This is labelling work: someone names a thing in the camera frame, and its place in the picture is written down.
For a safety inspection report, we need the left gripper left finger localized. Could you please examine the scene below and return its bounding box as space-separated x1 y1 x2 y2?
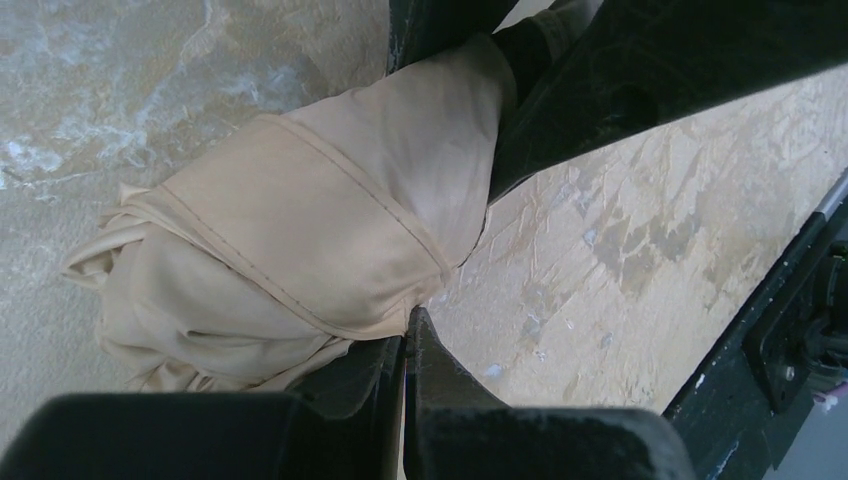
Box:
1 337 405 479

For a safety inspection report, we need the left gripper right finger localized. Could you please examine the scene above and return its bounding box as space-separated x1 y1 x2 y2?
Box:
404 307 695 479

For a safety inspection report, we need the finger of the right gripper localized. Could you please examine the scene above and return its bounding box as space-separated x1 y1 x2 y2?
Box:
386 0 517 74
489 0 847 200

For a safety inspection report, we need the beige folding umbrella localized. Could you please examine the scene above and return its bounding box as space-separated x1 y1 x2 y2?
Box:
60 0 604 393

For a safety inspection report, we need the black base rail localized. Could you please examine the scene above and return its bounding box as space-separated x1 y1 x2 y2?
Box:
664 199 847 479

